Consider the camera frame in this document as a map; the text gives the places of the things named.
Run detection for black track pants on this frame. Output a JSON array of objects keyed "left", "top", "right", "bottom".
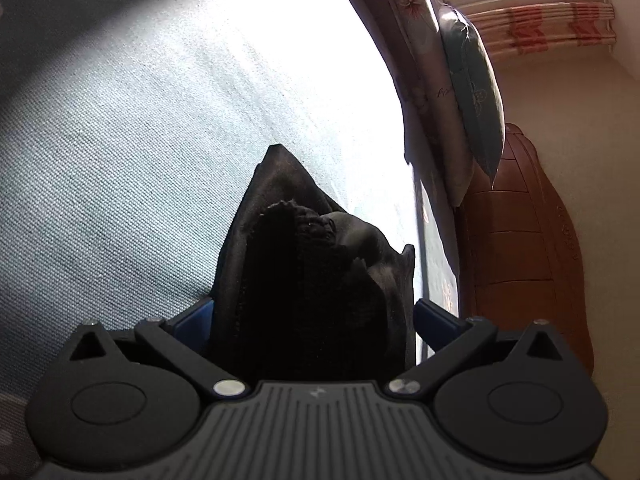
[{"left": 203, "top": 144, "right": 416, "bottom": 382}]

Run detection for wooden headboard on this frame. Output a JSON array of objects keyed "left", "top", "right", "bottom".
[{"left": 454, "top": 124, "right": 594, "bottom": 372}]

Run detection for beige floral pillow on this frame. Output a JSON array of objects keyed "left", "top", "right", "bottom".
[{"left": 401, "top": 1, "right": 473, "bottom": 207}]

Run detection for blue floral pillow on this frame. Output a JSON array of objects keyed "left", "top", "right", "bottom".
[{"left": 437, "top": 3, "right": 506, "bottom": 184}]

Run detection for blue floral bed sheet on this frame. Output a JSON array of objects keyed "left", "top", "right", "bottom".
[{"left": 0, "top": 0, "right": 461, "bottom": 480}]

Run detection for pink floral quilt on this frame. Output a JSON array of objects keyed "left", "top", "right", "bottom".
[{"left": 349, "top": 0, "right": 468, "bottom": 174}]

